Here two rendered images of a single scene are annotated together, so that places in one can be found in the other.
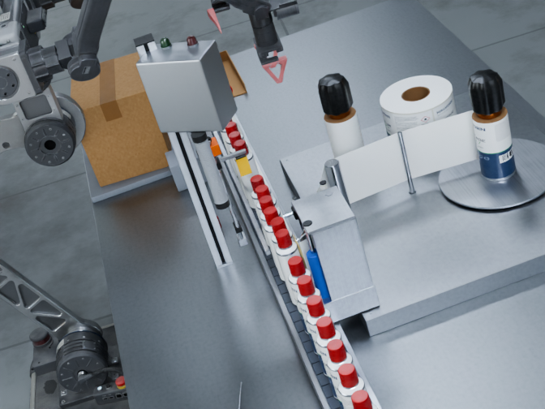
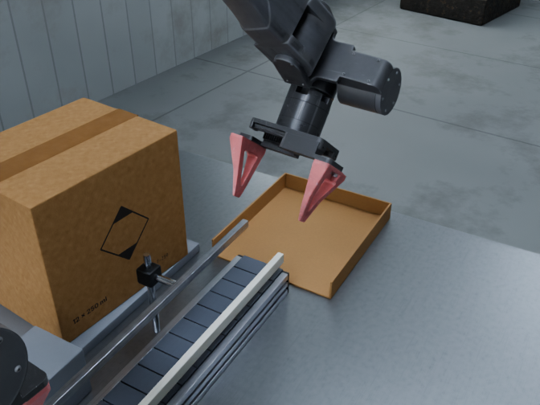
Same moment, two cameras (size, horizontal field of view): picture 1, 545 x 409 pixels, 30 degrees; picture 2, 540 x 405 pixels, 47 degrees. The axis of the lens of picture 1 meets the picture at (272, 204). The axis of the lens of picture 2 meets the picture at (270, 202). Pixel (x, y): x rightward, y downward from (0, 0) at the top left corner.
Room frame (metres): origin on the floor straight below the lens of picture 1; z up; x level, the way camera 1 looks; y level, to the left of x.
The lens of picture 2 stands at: (2.36, -0.42, 1.60)
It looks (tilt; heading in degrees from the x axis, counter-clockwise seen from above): 33 degrees down; 34
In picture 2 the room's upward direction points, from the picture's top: straight up
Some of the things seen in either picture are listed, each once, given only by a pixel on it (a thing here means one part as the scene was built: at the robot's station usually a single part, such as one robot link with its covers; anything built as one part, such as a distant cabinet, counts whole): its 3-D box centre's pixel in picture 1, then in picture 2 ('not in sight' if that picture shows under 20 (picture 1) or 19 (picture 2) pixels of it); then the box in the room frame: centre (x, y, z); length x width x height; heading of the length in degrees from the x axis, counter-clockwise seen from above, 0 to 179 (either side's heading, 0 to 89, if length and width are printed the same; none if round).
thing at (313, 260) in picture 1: (321, 280); not in sight; (1.82, -0.05, 0.98); 0.03 x 0.03 x 0.17
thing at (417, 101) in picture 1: (420, 116); not in sight; (2.43, -0.47, 0.95); 0.20 x 0.20 x 0.14
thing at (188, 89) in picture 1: (188, 86); not in sight; (2.16, 0.10, 1.38); 0.17 x 0.10 x 0.19; 60
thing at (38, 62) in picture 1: (44, 62); not in sight; (2.39, 0.44, 1.45); 0.09 x 0.08 x 0.12; 0
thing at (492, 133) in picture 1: (491, 124); not in sight; (2.15, -0.58, 1.04); 0.09 x 0.09 x 0.29
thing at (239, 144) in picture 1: (249, 174); not in sight; (2.36, 0.04, 0.98); 0.05 x 0.05 x 0.20
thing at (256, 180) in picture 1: (266, 210); not in sight; (2.16, 0.02, 0.98); 0.05 x 0.05 x 0.20
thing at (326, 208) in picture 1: (322, 209); not in sight; (1.86, -0.10, 1.14); 0.14 x 0.11 x 0.01; 5
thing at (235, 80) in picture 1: (201, 83); (304, 228); (3.26, 0.11, 0.85); 0.30 x 0.26 x 0.04; 5
